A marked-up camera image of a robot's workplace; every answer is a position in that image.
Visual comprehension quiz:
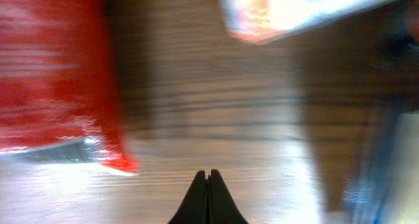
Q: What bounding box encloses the beige wet wipes pack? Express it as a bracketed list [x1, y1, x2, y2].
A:
[219, 0, 396, 45]

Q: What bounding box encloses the red Hacks candy bag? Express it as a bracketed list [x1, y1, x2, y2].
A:
[1, 0, 139, 174]

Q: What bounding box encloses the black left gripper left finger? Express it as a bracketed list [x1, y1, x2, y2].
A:
[168, 170, 208, 224]

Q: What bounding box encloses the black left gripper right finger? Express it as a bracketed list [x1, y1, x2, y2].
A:
[208, 169, 248, 224]

